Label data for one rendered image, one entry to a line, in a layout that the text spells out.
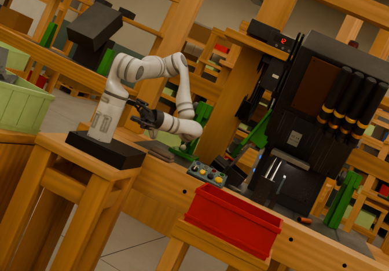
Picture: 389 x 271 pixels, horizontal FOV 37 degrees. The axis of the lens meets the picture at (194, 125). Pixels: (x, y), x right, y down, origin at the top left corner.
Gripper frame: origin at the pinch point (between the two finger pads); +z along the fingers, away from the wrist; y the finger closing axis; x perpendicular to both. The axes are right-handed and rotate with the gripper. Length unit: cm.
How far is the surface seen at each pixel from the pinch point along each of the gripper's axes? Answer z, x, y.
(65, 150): 24.0, 11.5, 20.6
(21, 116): 33.3, 23.4, -3.5
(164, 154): -20.0, 7.9, 10.3
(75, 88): -349, 486, -676
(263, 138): -57, -15, 7
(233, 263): -24, -5, 69
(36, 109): 28.2, 21.1, -7.7
